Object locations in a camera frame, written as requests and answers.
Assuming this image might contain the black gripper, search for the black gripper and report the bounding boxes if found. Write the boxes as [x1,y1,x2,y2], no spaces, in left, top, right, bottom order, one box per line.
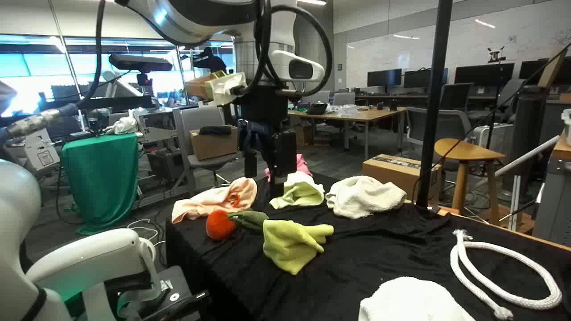
[238,83,300,183]

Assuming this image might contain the pink cloth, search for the pink cloth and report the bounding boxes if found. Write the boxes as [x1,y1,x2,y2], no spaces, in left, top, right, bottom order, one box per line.
[265,152,313,184]

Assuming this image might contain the peach cloth orange print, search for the peach cloth orange print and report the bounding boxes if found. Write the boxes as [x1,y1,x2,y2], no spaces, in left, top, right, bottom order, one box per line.
[170,177,259,225]

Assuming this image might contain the orange plush vegetable green leaves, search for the orange plush vegetable green leaves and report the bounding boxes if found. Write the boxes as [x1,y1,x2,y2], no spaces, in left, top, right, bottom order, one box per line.
[204,208,272,243]

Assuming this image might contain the white terry towel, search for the white terry towel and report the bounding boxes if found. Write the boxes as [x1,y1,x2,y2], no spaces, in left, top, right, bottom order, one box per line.
[357,277,477,321]

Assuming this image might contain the pale green white towel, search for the pale green white towel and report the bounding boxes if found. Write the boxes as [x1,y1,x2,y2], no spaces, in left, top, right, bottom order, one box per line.
[268,170,327,211]

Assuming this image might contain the small brown cardboard box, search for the small brown cardboard box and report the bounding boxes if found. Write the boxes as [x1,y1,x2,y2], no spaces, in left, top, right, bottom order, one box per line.
[190,126,241,163]

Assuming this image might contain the black bag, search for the black bag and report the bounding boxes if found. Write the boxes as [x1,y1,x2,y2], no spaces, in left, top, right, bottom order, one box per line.
[306,101,329,117]

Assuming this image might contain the grey office chair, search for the grey office chair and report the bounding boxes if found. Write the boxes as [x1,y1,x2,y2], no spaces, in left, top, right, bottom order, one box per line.
[172,106,241,193]

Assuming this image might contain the bright yellow microfibre cloth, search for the bright yellow microfibre cloth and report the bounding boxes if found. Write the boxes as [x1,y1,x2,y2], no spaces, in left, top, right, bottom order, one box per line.
[261,218,336,277]

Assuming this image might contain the long wooden desk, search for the long wooden desk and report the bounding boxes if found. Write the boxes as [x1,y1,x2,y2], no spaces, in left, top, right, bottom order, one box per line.
[288,106,409,159]

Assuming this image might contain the off-white crumpled towel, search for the off-white crumpled towel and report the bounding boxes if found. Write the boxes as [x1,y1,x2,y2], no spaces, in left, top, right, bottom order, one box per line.
[325,175,409,222]

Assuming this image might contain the long cardboard box black print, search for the long cardboard box black print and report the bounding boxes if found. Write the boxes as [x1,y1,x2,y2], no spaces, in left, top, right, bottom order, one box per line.
[361,152,443,206]

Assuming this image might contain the black tablecloth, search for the black tablecloth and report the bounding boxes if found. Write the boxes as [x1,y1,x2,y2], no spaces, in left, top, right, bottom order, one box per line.
[165,172,571,321]

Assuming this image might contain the black computer monitor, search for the black computer monitor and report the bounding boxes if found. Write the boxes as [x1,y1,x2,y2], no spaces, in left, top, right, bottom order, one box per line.
[518,58,552,86]
[366,68,404,90]
[454,61,516,88]
[404,68,436,92]

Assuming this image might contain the green fabric drape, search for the green fabric drape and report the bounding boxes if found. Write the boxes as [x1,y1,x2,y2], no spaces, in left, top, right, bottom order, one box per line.
[61,133,142,236]

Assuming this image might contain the black mounting plate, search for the black mounting plate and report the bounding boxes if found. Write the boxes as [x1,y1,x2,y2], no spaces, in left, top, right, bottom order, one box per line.
[115,265,211,321]

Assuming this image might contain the black vertical pole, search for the black vertical pole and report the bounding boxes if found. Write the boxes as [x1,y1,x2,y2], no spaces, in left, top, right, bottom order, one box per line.
[416,0,456,211]

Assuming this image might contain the round wooden stool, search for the round wooden stool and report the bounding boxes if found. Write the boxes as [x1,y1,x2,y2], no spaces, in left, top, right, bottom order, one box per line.
[434,138,507,225]

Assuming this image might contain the dark office chair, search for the dark office chair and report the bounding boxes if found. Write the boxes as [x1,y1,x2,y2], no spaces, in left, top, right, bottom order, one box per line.
[441,83,475,113]

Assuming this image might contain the white labelled box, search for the white labelled box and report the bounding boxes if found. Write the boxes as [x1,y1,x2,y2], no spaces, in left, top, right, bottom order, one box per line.
[24,129,61,174]

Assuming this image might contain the black drone figure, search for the black drone figure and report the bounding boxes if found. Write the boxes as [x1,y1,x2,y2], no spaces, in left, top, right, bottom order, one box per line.
[486,45,507,65]

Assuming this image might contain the silver metal bar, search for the silver metal bar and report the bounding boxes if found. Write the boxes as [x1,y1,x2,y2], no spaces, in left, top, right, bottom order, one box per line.
[493,134,564,236]

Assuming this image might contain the grey workbench wooden top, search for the grey workbench wooden top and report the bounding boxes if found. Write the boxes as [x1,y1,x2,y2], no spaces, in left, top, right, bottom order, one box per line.
[532,133,571,249]

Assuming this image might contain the wrist camera with tan mount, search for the wrist camera with tan mount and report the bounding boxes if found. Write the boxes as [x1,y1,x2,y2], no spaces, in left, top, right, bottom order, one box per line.
[186,70,249,108]

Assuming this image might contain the black camera bar on stand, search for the black camera bar on stand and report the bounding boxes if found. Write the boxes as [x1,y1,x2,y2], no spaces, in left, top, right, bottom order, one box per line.
[108,52,175,76]

